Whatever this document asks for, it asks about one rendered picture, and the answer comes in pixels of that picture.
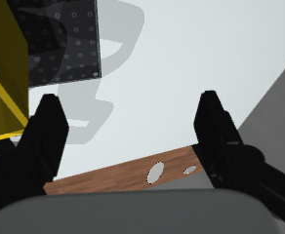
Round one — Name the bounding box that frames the yellow open-top bin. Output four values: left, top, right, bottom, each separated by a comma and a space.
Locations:
0, 0, 29, 139

